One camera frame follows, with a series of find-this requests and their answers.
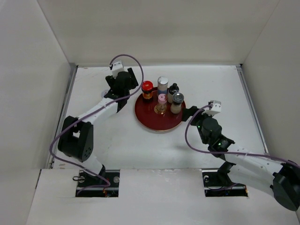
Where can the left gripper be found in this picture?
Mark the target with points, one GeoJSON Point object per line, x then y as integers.
{"type": "Point", "coordinates": [133, 80]}

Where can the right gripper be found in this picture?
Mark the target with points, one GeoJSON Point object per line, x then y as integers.
{"type": "Point", "coordinates": [186, 113]}

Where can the clear dome cap grinder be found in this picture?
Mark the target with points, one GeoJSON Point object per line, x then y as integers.
{"type": "Point", "coordinates": [177, 101]}

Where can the red lid sauce jar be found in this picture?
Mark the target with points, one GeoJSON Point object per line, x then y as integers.
{"type": "Point", "coordinates": [147, 91]}

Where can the pink cap bottle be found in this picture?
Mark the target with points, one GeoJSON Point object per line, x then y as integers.
{"type": "Point", "coordinates": [161, 106]}

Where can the black cap white powder bottle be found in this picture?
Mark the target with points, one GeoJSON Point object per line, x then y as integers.
{"type": "Point", "coordinates": [171, 91]}

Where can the silver lid bead jar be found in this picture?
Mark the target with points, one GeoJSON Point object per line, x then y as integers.
{"type": "Point", "coordinates": [162, 85]}

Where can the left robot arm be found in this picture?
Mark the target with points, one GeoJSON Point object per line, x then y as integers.
{"type": "Point", "coordinates": [78, 142]}

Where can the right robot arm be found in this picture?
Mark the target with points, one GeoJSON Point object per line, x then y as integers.
{"type": "Point", "coordinates": [275, 176]}

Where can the round red tray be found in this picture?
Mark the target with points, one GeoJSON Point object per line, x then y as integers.
{"type": "Point", "coordinates": [146, 114]}

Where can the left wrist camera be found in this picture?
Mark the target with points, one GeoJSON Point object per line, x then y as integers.
{"type": "Point", "coordinates": [116, 67]}

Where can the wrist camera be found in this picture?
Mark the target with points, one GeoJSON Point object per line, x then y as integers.
{"type": "Point", "coordinates": [213, 109]}
{"type": "Point", "coordinates": [116, 67]}

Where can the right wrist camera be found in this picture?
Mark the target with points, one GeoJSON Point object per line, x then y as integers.
{"type": "Point", "coordinates": [213, 109]}

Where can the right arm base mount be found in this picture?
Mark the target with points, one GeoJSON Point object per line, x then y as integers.
{"type": "Point", "coordinates": [218, 184]}

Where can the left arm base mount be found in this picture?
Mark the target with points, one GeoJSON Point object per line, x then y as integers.
{"type": "Point", "coordinates": [88, 185]}

